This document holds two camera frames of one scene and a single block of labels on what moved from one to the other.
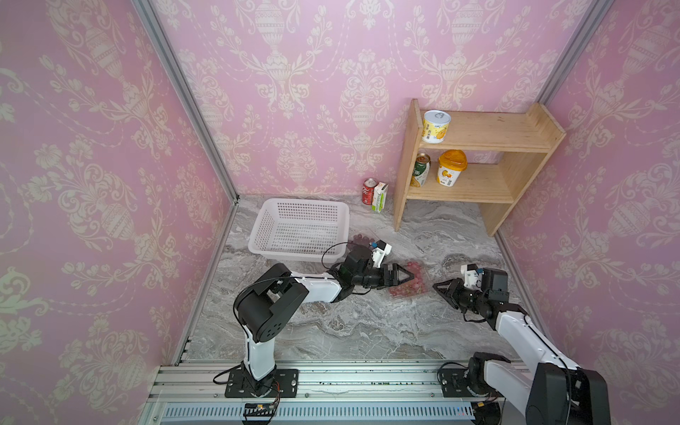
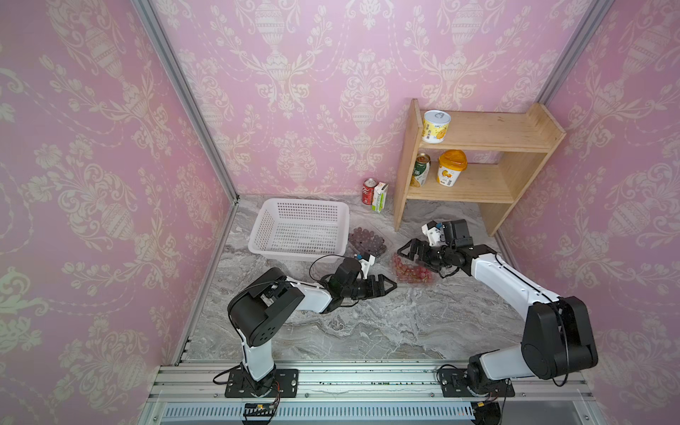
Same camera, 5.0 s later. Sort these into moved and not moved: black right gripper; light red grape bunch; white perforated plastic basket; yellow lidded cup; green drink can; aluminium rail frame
Moved: black right gripper; light red grape bunch
Not moved: white perforated plastic basket; green drink can; yellow lidded cup; aluminium rail frame
